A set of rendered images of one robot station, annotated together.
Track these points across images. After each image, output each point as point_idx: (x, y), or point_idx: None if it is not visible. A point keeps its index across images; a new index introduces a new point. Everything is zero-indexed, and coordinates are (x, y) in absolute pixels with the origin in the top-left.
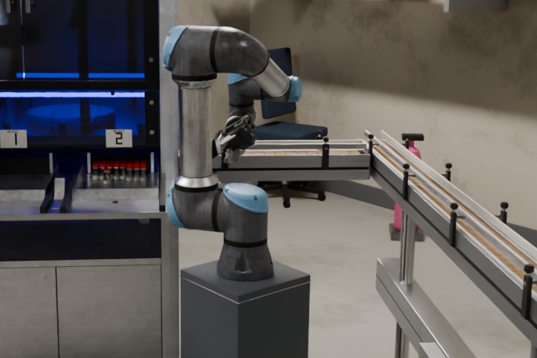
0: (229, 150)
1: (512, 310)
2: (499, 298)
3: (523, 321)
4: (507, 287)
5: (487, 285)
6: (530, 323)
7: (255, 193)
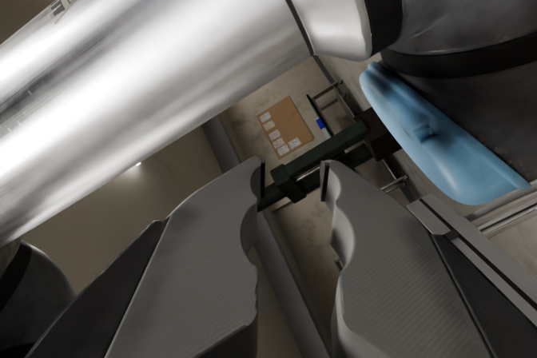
0: (332, 327)
1: (479, 246)
2: (502, 264)
3: (467, 234)
4: (472, 261)
5: (523, 284)
6: (456, 229)
7: (405, 151)
